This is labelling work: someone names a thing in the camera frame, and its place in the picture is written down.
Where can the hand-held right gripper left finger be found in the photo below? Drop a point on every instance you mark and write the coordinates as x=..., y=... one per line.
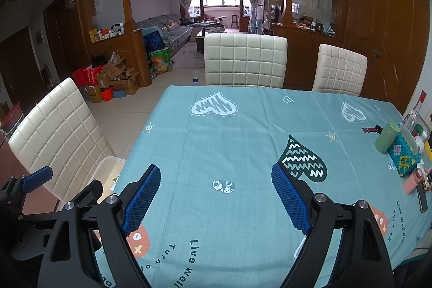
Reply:
x=141, y=203

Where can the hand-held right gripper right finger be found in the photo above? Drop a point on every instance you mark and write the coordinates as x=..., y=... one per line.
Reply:
x=290, y=200

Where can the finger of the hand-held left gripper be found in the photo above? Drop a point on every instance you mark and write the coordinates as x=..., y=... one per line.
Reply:
x=37, y=178
x=91, y=190

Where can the clear plastic storage box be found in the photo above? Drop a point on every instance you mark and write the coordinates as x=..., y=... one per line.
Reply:
x=108, y=170

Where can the cream quilted leather chair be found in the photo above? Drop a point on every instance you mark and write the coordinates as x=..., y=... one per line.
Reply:
x=244, y=60
x=339, y=70
x=57, y=129

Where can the light blue printed tablecloth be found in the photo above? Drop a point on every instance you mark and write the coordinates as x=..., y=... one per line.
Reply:
x=236, y=139

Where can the orange bucket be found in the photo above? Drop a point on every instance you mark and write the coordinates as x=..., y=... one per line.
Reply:
x=107, y=94

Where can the small blue box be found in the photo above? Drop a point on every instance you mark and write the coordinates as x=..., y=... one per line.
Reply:
x=119, y=94

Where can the dark red wristwatch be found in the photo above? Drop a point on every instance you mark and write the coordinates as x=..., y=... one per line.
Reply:
x=371, y=130

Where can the dark wooden door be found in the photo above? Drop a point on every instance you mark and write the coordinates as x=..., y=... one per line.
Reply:
x=59, y=38
x=17, y=68

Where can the red bag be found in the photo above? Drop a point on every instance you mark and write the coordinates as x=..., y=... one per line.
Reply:
x=84, y=75

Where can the green canister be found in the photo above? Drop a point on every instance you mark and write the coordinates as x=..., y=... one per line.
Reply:
x=387, y=138

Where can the pile of cardboard boxes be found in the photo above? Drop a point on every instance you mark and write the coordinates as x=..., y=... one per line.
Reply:
x=118, y=75

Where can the beaded tissue box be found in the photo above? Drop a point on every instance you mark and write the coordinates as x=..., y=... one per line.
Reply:
x=403, y=156

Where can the pink cup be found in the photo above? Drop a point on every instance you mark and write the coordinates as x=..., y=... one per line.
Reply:
x=412, y=183

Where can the black remote control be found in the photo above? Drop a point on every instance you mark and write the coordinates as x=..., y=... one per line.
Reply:
x=422, y=200

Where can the small white bottle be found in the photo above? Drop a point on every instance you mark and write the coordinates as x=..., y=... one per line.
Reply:
x=419, y=144

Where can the colourful printed bag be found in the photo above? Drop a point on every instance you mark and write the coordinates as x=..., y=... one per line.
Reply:
x=161, y=61

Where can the wooden partition cabinet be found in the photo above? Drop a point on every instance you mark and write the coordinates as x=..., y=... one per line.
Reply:
x=303, y=55
x=135, y=51

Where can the glass bottle with red cap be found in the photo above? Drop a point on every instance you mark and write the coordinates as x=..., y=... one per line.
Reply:
x=413, y=116

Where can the yellow box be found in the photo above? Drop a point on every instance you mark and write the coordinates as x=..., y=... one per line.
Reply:
x=95, y=36

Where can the blue cushion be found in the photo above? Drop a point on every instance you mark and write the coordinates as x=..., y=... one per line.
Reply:
x=153, y=40

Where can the grey sofa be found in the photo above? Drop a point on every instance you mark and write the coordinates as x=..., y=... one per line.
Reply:
x=175, y=35

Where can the blue plastic stools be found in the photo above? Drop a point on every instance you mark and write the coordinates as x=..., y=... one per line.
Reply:
x=255, y=26

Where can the coffee table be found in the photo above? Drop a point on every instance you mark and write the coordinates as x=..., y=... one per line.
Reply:
x=209, y=33

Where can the wooden stool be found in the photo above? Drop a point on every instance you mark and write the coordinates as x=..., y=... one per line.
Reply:
x=235, y=21

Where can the white standing air conditioner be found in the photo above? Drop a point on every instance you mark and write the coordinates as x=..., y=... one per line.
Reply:
x=262, y=9

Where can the large wooden door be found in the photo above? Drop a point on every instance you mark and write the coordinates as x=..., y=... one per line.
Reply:
x=388, y=31

